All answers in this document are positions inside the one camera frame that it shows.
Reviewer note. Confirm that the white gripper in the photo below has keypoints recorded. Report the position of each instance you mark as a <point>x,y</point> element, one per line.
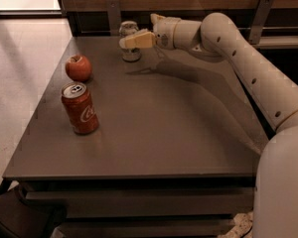
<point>165,32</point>

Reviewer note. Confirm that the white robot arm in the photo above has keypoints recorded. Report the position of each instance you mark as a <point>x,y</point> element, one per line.
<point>275,210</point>

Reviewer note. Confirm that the red coca-cola can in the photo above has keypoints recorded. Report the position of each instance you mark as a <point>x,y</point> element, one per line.
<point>77,101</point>

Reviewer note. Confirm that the red apple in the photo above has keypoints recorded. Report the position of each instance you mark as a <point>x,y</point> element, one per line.
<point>78,68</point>

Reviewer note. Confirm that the grey drawer cabinet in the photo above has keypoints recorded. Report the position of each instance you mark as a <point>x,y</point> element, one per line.
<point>174,155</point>

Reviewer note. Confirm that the dark chair seat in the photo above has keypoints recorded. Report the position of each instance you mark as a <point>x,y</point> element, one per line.
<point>22,219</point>

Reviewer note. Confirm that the left metal wall bracket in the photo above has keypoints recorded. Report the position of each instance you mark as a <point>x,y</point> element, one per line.
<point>114,16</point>

